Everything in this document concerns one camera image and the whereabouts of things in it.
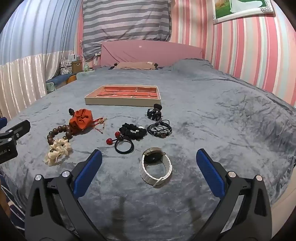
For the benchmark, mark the white framed picture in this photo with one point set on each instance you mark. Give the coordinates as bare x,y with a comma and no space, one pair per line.
242,9

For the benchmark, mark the black scrunchie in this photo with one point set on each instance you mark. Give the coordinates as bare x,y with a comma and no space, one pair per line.
131,130

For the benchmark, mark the brick-patterned jewelry tray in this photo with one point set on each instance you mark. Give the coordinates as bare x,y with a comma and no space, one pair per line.
124,95

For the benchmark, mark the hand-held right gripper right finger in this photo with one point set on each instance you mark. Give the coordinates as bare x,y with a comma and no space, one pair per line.
210,173

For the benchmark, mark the grey plush blanket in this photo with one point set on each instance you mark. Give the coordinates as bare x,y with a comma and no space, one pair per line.
208,120

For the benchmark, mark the brown storage box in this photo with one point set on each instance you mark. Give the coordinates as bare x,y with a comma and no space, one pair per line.
77,66

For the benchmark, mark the black hair claw clip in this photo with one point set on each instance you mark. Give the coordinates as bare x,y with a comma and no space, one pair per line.
154,112

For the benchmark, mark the cream satin scrunchie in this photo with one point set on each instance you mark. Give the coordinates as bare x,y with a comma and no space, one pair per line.
57,151

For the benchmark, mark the mint green cloth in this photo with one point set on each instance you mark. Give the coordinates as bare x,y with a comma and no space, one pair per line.
50,88

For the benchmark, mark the brown pillow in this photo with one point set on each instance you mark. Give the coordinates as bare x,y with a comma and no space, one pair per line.
136,65

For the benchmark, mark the green bottle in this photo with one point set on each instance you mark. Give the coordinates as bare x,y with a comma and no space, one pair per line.
86,67

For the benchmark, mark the silver hair clip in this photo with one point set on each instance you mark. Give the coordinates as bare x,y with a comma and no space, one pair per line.
153,162

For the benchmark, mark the pink padded headboard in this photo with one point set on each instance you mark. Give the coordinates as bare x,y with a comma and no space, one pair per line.
152,53

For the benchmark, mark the wooden chair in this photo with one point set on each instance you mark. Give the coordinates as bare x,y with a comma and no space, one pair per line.
71,78

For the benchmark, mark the orange fabric scrunchie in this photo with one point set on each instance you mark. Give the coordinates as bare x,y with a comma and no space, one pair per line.
81,120

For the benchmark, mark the small white box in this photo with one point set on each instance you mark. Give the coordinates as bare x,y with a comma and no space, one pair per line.
72,57

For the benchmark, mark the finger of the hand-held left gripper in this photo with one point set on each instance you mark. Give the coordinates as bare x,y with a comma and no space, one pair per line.
2,122
19,128

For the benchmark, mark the pale satin curtain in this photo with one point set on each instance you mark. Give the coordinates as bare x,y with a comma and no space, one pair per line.
25,78

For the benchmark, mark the person's striped clothing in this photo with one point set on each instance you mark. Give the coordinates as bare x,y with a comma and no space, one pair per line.
13,206

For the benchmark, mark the patterned storage box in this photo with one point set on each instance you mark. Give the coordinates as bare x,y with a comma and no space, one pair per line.
65,67

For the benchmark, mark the grey striped hanging cloth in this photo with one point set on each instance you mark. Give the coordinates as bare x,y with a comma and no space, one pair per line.
124,20

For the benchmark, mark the blue cushion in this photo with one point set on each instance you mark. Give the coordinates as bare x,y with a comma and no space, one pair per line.
57,80

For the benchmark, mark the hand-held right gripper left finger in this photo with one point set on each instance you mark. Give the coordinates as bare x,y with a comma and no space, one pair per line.
89,171

